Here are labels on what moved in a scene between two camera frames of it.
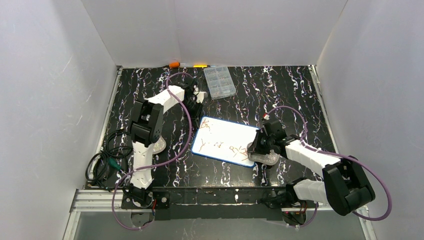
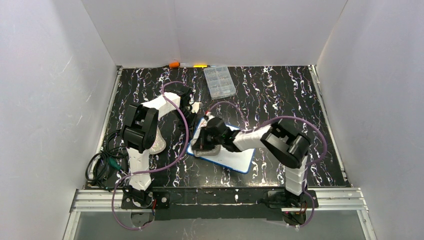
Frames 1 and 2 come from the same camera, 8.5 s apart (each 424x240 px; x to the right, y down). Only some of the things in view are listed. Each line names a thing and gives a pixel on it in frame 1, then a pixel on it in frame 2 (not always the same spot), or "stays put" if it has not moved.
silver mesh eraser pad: [269, 159] -> [214, 151]
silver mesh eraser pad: [159, 145] stays put
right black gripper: [260, 144] -> [201, 141]
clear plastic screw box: [219, 82] stays put
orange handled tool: [174, 64] stays put
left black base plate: [146, 200] stays put
